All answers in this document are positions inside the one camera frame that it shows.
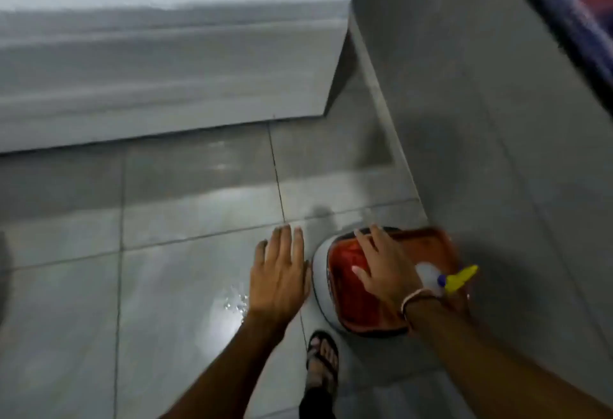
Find person's right forearm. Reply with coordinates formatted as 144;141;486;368
404;291;613;419

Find black left sandal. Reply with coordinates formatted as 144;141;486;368
305;330;340;400

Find white and orange plastic basin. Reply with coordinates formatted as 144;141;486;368
311;226;473;338

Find white spray bottle yellow nozzle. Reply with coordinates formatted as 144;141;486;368
415;262;480;298

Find person's right hand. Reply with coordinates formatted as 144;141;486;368
351;224;426;312

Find person's left forearm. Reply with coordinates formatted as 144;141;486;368
160;311;291;419

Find dark door frame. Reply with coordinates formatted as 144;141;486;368
496;0;613;117

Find white bracelet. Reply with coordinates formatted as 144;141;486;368
400;288;435;317

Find dark cord bracelet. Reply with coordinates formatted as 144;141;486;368
402;295;444;330

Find person's left hand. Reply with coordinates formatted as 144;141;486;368
246;225;313;333

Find person's left foot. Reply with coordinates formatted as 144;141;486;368
306;335;339;398

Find black trouser leg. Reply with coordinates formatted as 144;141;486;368
298;386;337;419

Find white cabinet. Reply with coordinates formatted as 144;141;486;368
0;0;354;154

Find red cleaning cloth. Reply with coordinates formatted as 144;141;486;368
329;240;408;333

